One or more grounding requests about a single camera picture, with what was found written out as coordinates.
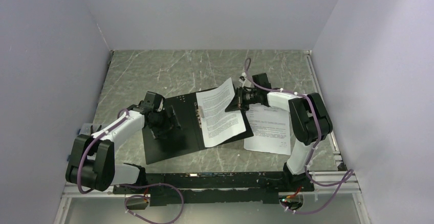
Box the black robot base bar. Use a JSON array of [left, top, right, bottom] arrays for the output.
[[113, 171, 315, 207]]

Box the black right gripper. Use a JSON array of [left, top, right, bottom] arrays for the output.
[[225, 87, 259, 113]]

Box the beige folder with black inside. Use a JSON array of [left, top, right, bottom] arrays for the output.
[[141, 86, 254, 166]]

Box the printed white paper sheet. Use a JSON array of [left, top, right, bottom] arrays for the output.
[[196, 78, 247, 148], [244, 104, 291, 155]]

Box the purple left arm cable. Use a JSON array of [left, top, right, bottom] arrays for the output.
[[77, 108, 184, 224]]

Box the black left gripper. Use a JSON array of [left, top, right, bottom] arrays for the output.
[[148, 105, 182, 140]]

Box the printed white paper sheet top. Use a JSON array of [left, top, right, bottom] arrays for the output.
[[196, 78, 247, 148]]

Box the metal folder clip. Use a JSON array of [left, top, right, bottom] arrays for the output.
[[193, 102, 203, 129]]

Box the aluminium frame rail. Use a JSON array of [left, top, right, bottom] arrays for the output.
[[53, 173, 118, 224]]

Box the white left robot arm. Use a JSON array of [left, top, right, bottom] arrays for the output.
[[66, 92, 180, 194]]

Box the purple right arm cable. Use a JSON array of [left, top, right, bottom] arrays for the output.
[[243, 58, 354, 215]]

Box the clear plastic parts box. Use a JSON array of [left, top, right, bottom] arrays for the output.
[[75, 123, 105, 138]]

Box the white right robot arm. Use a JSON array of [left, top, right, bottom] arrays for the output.
[[225, 73, 333, 191]]

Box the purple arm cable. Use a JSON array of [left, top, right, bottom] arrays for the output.
[[77, 108, 184, 224], [243, 58, 354, 215]]

